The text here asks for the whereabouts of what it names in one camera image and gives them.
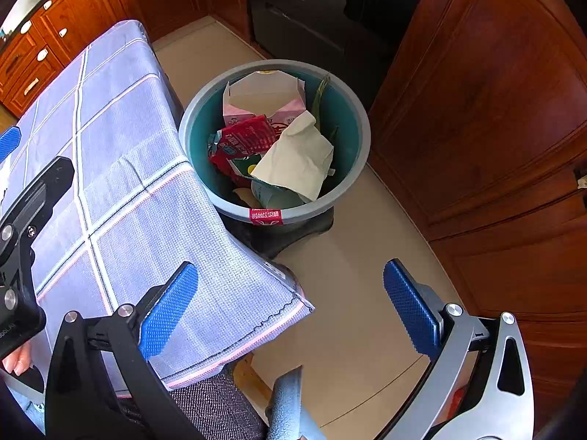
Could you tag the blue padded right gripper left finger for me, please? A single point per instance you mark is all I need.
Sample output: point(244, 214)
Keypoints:
point(166, 310)

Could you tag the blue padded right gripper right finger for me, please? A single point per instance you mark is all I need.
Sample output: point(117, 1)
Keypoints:
point(418, 307)

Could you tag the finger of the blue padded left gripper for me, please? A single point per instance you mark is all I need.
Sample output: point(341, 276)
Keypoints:
point(9, 142)

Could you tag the red snack wrapper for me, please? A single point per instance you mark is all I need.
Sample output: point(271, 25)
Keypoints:
point(221, 163)

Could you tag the teal trash bin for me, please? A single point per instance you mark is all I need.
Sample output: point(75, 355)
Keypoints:
point(340, 117)

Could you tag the person's left hand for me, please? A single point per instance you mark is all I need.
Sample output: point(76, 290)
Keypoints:
point(19, 361)

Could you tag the blue plaid tablecloth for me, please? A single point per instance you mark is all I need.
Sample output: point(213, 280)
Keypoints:
point(135, 212)

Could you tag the red packet on table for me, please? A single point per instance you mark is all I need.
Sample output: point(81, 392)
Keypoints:
point(243, 139)

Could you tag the white tissue paper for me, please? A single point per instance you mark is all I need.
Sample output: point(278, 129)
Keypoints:
point(299, 160)

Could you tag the pink carton box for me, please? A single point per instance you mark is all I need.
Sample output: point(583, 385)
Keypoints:
point(277, 95)

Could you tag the black built-in oven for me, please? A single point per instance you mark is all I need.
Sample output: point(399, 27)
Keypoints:
point(356, 40)

